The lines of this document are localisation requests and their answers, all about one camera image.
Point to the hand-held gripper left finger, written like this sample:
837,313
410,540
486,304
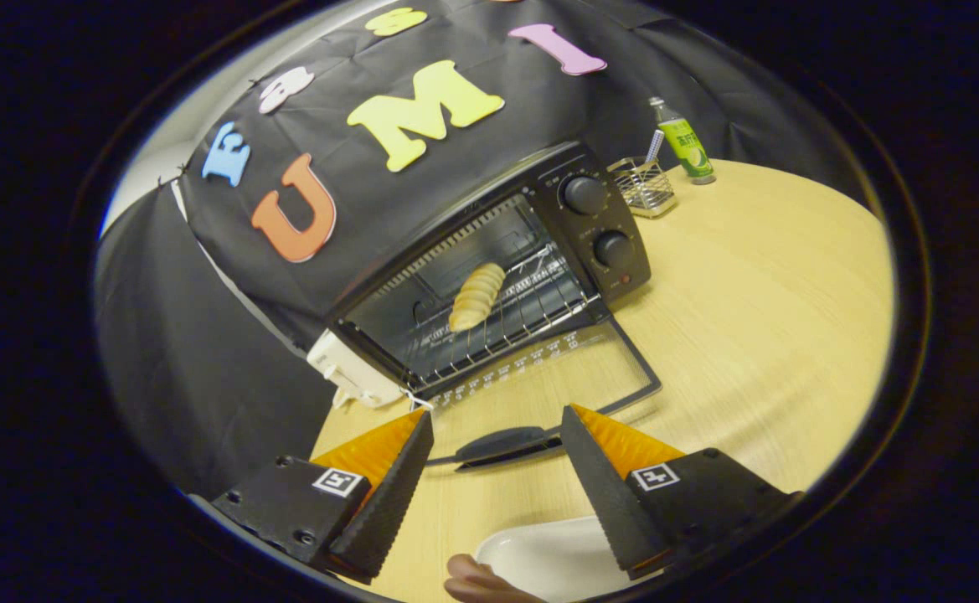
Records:
389,502

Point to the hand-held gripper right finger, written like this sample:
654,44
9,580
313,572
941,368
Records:
606,502

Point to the yellow ridged bread roll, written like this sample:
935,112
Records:
476,297

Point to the black toaster oven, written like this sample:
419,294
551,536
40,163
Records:
606,218

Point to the white pop-up toaster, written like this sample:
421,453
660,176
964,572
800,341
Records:
347,377

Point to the white square plate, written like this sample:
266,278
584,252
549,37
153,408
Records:
539,557

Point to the green drink bottle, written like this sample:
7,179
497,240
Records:
686,146

